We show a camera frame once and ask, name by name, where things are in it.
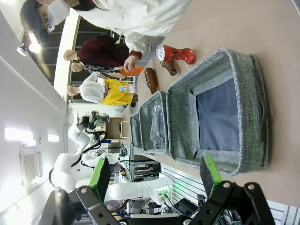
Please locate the small brown glass bottle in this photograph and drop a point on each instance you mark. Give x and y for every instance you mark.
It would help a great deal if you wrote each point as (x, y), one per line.
(169, 67)

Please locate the orange plastic object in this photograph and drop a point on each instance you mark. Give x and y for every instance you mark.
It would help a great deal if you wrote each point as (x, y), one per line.
(131, 71)

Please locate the crushed clear plastic bottle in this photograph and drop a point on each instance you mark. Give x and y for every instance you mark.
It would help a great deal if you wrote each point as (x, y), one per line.
(157, 122)

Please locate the masked person in dark jacket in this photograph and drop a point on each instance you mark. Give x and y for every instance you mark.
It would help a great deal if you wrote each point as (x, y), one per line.
(35, 16)

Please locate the medium grey fabric basket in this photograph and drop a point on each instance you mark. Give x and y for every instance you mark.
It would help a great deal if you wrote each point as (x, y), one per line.
(146, 117)

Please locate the crushed red drink can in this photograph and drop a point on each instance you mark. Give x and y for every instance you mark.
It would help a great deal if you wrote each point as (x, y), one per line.
(178, 54)

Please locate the small grey fabric basket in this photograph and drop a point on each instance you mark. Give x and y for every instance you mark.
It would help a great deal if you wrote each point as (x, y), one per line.
(135, 131)

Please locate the large brown glass bottle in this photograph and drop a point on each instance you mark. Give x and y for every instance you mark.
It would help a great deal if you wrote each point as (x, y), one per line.
(152, 80)

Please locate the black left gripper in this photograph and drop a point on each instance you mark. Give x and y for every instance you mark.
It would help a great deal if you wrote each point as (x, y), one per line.
(93, 119)

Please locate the black flat device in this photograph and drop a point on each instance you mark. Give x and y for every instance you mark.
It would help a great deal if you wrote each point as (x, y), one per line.
(186, 206)

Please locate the person in white coat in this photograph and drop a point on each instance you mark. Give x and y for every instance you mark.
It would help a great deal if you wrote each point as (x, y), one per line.
(140, 14)

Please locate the yellow garment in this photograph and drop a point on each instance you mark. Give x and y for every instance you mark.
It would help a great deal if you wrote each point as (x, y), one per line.
(117, 92)

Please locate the white sleeved forearm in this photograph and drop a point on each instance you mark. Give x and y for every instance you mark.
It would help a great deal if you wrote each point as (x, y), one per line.
(137, 41)

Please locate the person's bare hand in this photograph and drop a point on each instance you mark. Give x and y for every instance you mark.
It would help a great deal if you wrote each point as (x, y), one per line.
(129, 63)

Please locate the mannequin in patterned garment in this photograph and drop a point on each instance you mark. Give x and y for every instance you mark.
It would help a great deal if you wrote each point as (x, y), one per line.
(93, 67)

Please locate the white slatted panel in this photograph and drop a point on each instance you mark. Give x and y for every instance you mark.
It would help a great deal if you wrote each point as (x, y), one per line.
(182, 178)

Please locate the white Franka left arm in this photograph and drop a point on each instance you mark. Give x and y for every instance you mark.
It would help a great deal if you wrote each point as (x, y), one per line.
(129, 189)

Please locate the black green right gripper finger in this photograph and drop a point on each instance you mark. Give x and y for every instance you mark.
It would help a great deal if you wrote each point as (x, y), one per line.
(212, 175)

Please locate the large grey fabric basket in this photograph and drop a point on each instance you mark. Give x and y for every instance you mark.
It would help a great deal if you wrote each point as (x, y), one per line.
(250, 98)

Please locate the wooden cabinet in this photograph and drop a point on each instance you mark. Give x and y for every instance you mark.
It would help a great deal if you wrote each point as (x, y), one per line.
(113, 127)

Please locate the clear bottle with label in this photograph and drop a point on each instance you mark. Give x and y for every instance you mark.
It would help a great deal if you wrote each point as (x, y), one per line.
(129, 88)

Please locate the mannequin in maroon garment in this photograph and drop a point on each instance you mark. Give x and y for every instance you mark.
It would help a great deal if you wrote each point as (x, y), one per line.
(100, 52)

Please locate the ceiling air conditioner unit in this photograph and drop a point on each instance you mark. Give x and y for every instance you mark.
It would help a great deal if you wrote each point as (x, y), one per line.
(30, 164)

